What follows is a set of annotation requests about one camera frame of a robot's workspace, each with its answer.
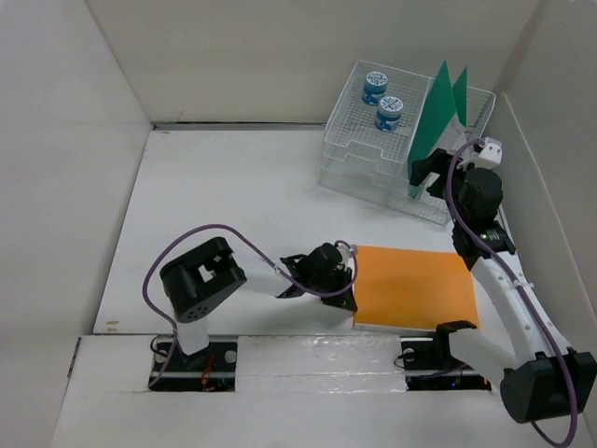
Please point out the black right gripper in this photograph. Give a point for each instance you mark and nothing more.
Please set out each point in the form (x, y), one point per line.
(437, 162)

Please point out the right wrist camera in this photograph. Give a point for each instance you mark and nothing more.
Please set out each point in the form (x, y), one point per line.
(488, 155)

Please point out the orange notebook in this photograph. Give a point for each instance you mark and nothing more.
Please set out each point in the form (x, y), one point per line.
(411, 289)

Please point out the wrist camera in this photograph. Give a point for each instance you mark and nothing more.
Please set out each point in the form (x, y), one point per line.
(488, 155)
(347, 251)

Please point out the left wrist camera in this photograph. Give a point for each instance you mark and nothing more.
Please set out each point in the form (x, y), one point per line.
(347, 251)

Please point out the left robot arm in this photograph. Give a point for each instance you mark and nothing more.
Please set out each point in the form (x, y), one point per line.
(199, 281)

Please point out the green notebook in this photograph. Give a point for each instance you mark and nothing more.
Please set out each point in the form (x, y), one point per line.
(443, 119)

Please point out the blue white jar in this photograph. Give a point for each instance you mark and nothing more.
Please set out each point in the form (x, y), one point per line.
(389, 112)
(375, 86)

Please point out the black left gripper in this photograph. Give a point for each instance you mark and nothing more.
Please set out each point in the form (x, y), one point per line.
(343, 300)

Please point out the white wire desk organizer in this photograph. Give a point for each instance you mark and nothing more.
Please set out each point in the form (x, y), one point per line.
(363, 162)

